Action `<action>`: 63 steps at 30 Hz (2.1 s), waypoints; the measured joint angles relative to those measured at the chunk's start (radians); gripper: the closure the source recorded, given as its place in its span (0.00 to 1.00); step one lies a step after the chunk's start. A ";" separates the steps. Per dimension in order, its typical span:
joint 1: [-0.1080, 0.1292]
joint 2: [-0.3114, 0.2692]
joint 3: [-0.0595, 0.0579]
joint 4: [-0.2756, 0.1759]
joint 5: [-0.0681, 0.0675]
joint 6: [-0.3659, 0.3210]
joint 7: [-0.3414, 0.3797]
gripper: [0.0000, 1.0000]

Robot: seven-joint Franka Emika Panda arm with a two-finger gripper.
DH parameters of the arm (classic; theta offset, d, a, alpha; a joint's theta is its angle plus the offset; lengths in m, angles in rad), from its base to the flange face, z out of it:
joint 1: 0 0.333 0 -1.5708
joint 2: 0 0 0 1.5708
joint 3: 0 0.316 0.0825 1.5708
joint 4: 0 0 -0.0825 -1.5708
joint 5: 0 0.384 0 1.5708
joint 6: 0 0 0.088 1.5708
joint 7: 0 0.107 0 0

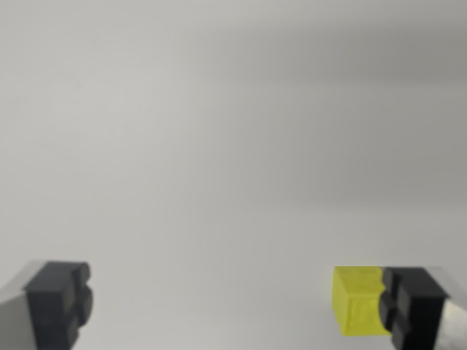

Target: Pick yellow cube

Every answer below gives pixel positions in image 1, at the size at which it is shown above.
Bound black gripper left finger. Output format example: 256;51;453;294
0;260;94;350

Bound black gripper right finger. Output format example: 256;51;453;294
377;266;467;350

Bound yellow cube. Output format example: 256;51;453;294
331;265;392;337

